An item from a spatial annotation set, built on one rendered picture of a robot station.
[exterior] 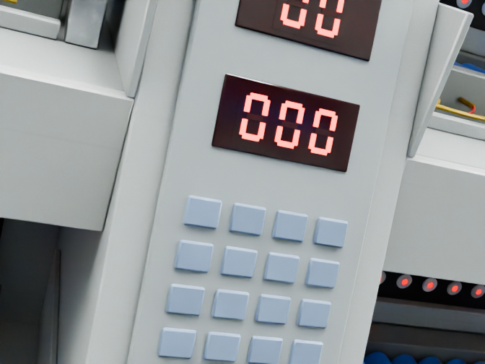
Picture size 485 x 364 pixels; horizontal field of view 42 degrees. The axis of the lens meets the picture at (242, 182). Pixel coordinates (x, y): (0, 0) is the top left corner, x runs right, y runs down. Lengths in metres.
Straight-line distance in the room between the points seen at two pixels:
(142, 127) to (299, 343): 0.09
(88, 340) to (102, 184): 0.05
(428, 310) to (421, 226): 0.22
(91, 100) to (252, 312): 0.08
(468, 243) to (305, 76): 0.10
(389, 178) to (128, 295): 0.09
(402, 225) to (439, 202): 0.02
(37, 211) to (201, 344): 0.06
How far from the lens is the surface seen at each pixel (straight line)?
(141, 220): 0.19
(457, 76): 0.31
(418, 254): 0.24
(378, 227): 0.22
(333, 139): 0.20
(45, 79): 0.18
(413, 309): 0.45
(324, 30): 0.20
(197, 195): 0.19
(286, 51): 0.20
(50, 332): 0.30
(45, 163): 0.19
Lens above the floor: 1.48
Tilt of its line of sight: 3 degrees down
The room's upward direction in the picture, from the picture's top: 11 degrees clockwise
